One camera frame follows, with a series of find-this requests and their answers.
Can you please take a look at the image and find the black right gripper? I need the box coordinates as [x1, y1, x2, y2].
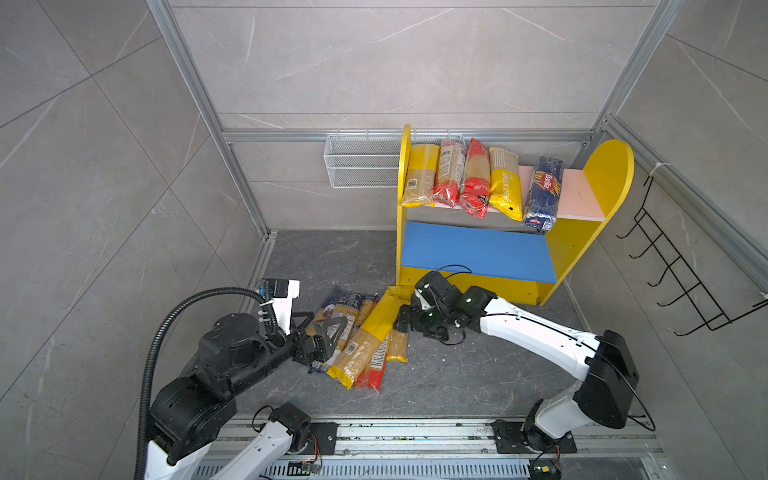
[391, 304, 452, 340]

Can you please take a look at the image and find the long yellow spaghetti bag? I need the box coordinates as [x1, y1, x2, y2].
[327, 286, 413, 390]

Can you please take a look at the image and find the blue clear spaghetti bag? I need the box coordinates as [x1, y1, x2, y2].
[307, 286, 363, 373]

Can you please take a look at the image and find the short yellow spaghetti bag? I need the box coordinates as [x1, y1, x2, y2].
[386, 329, 409, 363]

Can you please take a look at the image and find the red clear spaghetti bag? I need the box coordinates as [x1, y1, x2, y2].
[355, 340, 389, 392]

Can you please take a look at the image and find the red labelled spaghetti bag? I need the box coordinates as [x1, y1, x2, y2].
[433, 140, 467, 207]

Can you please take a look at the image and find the yellow Pastatime spaghetti bag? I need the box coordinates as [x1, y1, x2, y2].
[489, 147, 523, 222]

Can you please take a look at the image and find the yellow topped spaghetti bag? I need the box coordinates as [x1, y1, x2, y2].
[401, 144, 440, 208]

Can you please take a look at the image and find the blue Barilla spaghetti box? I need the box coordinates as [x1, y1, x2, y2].
[523, 156, 565, 234]

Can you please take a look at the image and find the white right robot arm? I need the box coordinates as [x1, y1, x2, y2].
[394, 271, 639, 452]

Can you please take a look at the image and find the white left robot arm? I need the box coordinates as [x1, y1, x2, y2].
[134, 312, 346, 479]

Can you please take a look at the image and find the yellow shelf with coloured boards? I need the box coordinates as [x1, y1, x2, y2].
[395, 140, 635, 306]

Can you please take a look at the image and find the blue Ankara spaghetti bag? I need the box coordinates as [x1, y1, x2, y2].
[305, 286, 345, 336]

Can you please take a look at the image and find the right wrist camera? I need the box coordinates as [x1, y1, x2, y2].
[412, 270, 462, 311]

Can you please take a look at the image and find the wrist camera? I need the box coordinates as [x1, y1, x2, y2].
[259, 278, 300, 335]
[412, 270, 462, 311]

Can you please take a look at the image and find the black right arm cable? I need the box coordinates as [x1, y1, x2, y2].
[419, 263, 656, 433]

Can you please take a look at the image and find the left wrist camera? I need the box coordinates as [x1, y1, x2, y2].
[259, 278, 300, 335]

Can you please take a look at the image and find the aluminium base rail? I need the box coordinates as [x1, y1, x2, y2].
[179, 416, 661, 480]

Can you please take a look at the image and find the white wire mesh basket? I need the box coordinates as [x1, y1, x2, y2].
[323, 127, 468, 189]

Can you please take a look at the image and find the black corrugated cable conduit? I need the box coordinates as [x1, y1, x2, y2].
[133, 286, 280, 480]

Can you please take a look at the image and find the black wire hook rack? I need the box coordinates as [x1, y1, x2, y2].
[615, 175, 767, 338]

